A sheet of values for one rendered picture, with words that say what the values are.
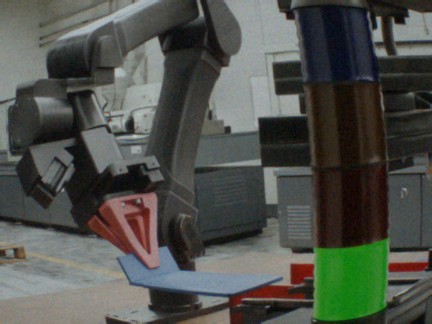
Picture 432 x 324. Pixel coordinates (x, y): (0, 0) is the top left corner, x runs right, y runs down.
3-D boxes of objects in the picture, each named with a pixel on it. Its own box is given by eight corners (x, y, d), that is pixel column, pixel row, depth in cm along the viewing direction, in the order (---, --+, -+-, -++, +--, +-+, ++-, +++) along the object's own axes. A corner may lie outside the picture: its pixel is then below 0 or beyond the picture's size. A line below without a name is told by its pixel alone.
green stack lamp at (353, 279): (342, 299, 39) (342, 236, 39) (399, 299, 37) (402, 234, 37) (296, 319, 37) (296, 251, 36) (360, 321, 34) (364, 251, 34)
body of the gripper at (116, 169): (117, 180, 82) (88, 116, 84) (74, 227, 89) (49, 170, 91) (164, 170, 87) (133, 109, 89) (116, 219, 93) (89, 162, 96)
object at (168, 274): (169, 272, 89) (164, 245, 89) (283, 279, 78) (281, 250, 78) (121, 283, 84) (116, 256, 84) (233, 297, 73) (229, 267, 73)
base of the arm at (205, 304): (245, 246, 109) (204, 244, 114) (128, 271, 95) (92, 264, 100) (248, 302, 110) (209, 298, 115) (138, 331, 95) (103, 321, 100)
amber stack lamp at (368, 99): (340, 159, 39) (333, 87, 39) (401, 157, 36) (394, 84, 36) (292, 166, 36) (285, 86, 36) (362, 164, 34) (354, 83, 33)
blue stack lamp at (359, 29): (333, 83, 39) (323, 18, 39) (394, 81, 36) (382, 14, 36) (285, 83, 36) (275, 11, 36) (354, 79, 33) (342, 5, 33)
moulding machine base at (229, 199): (-36, 214, 1150) (-41, 154, 1145) (8, 209, 1220) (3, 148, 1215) (190, 251, 752) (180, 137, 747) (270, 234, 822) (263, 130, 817)
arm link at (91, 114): (84, 133, 85) (62, 81, 87) (55, 164, 88) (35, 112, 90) (124, 133, 91) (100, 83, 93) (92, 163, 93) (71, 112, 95)
